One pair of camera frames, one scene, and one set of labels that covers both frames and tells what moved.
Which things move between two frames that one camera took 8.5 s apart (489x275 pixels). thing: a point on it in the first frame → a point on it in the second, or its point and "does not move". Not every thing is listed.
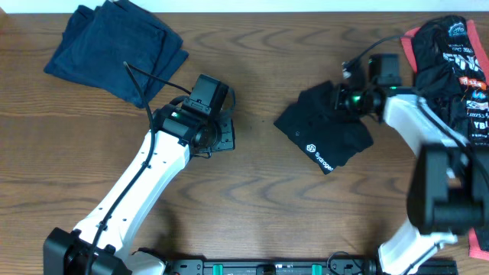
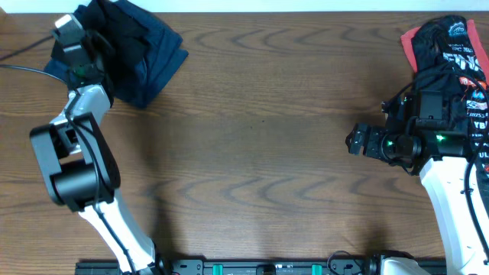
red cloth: [408, 40] does not move
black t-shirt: [329, 137] → [125, 33]
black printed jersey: [451, 75] does not move
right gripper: [340, 92] → [371, 147]
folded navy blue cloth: [97, 41] does not move
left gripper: [228, 142] → [99, 45]
